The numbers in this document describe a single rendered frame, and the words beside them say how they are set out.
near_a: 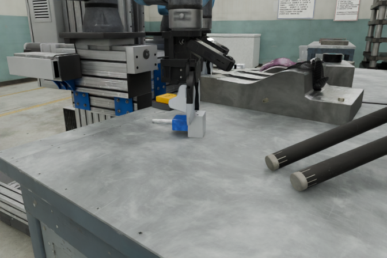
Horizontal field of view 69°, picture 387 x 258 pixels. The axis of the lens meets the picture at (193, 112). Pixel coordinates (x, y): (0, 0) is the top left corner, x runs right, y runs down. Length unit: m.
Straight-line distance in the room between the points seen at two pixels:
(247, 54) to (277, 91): 6.87
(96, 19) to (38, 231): 0.70
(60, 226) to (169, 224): 0.26
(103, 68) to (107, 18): 0.18
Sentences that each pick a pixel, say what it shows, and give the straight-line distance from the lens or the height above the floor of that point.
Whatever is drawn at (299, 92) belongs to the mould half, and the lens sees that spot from 0.86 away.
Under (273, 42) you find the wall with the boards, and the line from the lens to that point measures 8.46.
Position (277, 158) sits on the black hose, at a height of 0.83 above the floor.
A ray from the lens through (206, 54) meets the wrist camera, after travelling 0.63.
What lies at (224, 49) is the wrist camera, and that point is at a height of 0.97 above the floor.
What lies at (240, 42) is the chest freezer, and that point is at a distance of 7.78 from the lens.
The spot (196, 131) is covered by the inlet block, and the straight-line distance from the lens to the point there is 0.67.
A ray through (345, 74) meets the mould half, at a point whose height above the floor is 0.88.
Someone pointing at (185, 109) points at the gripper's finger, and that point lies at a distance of 0.64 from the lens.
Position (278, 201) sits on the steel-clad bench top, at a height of 0.80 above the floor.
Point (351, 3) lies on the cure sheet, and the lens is 8.33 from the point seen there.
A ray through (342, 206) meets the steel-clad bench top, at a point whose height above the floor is 0.80.
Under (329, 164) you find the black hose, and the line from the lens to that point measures 0.52.
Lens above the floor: 1.05
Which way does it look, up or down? 16 degrees down
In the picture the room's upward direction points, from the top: straight up
